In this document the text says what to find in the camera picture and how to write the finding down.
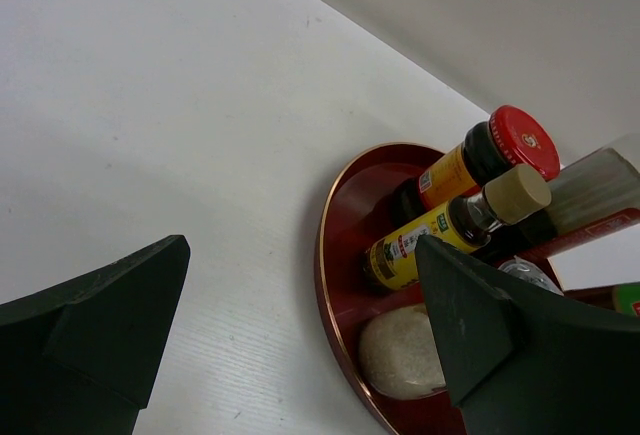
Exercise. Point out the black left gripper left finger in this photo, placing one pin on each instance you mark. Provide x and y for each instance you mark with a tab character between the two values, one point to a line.
82	357

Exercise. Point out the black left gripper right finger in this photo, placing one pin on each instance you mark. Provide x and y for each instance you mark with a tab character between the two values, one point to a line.
520	359

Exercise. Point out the grey cap salt shaker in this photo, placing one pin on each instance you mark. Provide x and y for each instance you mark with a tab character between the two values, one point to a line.
397	354

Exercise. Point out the red chili sauce bottle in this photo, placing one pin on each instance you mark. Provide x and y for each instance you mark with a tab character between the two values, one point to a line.
626	299

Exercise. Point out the small yellow label oil bottle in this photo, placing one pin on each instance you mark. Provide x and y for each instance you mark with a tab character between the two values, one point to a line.
464	222

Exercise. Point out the tall dark sauce bottle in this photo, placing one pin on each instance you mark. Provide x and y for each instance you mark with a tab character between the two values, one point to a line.
593	197

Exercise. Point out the red lid sauce jar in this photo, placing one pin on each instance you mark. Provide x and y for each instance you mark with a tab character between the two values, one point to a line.
490	148

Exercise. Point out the round red lacquer tray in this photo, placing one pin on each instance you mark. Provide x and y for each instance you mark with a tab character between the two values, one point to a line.
353	219

